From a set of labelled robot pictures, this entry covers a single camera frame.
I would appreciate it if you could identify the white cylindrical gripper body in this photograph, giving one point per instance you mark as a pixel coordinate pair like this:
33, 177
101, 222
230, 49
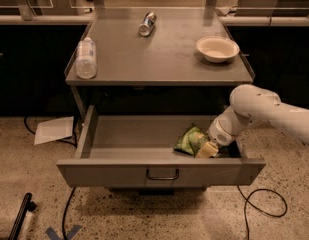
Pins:
221, 135

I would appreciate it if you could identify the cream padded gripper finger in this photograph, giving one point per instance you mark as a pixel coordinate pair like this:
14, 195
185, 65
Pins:
208, 150

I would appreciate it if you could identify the green jalapeno chip bag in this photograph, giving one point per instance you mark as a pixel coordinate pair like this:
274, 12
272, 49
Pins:
191, 141

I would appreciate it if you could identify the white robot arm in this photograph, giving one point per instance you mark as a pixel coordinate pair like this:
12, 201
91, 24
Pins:
250, 105

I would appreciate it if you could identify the grey open top drawer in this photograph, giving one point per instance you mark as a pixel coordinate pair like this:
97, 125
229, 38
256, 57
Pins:
137, 152

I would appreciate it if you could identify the white paper bowl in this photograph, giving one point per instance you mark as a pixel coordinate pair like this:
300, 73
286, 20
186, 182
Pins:
217, 49

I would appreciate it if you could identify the grey metal cabinet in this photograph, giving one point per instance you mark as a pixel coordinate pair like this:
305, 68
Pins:
168, 57

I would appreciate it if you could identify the silver blue soda can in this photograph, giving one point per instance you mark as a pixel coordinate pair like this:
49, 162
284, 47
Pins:
148, 24

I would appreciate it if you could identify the background grey table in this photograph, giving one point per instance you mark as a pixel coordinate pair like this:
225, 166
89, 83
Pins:
275, 8

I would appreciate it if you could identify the clear plastic water bottle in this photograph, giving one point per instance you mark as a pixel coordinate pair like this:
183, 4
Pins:
86, 59

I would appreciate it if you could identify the white paper sheet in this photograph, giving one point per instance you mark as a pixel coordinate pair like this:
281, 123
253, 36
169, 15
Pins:
55, 129

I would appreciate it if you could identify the black bar tool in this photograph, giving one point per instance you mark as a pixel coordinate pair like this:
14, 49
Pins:
27, 205

